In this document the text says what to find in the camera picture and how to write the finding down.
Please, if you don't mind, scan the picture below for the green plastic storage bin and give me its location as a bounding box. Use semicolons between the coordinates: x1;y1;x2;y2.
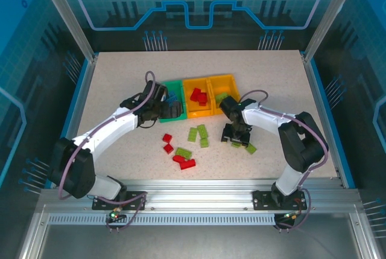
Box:
159;80;188;124

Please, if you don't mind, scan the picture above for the yellow plastic storage bin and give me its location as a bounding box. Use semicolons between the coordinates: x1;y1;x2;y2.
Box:
207;73;241;115
182;77;215;120

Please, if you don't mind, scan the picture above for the small circuit board with LED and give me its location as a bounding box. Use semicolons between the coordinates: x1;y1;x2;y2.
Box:
276;211;299;224
107;209;126;224

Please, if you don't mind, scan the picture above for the purple grey left arm cable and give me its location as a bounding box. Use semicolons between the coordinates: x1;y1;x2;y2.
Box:
58;70;158;233

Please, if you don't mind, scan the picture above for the wide aluminium mounting rail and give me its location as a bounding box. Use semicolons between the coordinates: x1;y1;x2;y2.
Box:
40;177;359;212

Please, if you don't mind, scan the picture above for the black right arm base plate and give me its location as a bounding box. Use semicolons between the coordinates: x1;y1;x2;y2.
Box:
252;188;308;211

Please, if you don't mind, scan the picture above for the blue and silver side rail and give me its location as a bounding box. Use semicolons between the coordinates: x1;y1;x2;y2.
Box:
303;56;356;189
45;56;99;189

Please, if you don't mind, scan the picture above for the slotted grey cable duct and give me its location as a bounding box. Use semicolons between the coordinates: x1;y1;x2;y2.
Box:
48;213;277;226

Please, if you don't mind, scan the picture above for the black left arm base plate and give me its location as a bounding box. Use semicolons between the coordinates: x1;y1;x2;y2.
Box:
92;191;148;211

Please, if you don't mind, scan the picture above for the aluminium frame post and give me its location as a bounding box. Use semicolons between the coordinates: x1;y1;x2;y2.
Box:
33;0;99;62
302;0;361;62

